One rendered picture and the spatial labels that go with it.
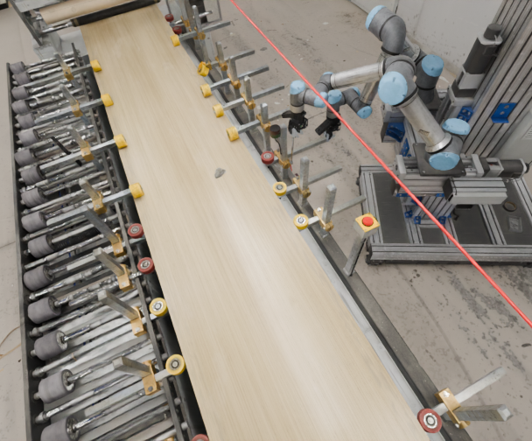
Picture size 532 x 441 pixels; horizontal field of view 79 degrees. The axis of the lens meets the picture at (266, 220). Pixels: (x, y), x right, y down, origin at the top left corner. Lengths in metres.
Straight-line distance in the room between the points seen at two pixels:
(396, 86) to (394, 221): 1.37
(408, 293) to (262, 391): 1.51
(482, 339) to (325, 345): 1.47
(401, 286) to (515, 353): 0.79
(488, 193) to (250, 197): 1.25
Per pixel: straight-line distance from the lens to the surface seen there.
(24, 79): 3.59
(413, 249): 2.53
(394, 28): 1.82
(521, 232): 2.96
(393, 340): 1.76
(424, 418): 1.54
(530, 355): 2.86
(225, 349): 1.51
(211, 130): 2.22
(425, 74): 2.14
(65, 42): 4.41
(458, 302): 2.75
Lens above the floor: 2.36
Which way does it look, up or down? 58 degrees down
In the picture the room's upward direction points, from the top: 8 degrees counter-clockwise
